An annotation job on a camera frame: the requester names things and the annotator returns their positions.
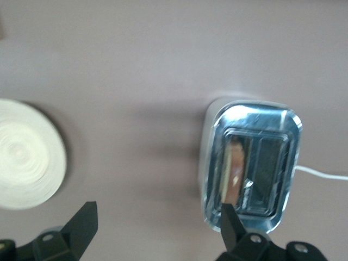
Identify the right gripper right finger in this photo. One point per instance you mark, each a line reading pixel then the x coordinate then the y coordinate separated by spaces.
pixel 239 244

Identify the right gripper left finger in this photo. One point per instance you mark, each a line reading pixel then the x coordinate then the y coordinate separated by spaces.
pixel 73 236

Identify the brown bread slice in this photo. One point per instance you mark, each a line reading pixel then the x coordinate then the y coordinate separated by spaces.
pixel 235 168

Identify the round wooden plate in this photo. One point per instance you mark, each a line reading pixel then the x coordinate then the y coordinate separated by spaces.
pixel 24 157

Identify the silver two-slot toaster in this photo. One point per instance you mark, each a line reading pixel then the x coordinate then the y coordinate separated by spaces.
pixel 280 130

